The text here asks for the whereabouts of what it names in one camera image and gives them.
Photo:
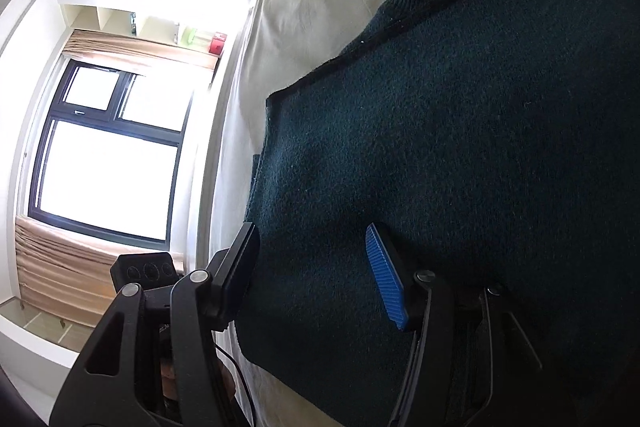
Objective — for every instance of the beige curtain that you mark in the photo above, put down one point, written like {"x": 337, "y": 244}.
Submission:
{"x": 145, "y": 52}
{"x": 60, "y": 272}

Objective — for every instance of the black framed window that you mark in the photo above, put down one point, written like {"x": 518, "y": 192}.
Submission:
{"x": 110, "y": 157}

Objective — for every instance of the small red box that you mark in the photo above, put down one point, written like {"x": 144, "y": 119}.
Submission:
{"x": 218, "y": 44}

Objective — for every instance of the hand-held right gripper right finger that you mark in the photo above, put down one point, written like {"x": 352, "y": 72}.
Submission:
{"x": 385, "y": 277}

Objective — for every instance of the dark green knit sweater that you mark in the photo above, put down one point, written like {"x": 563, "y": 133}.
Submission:
{"x": 450, "y": 132}

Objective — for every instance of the green bottle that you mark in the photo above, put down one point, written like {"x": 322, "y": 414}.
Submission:
{"x": 194, "y": 37}

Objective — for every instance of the bed with beige sheet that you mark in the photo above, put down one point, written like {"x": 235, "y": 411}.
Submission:
{"x": 300, "y": 7}

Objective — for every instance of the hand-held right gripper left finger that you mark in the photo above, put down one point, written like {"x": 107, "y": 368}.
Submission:
{"x": 240, "y": 267}

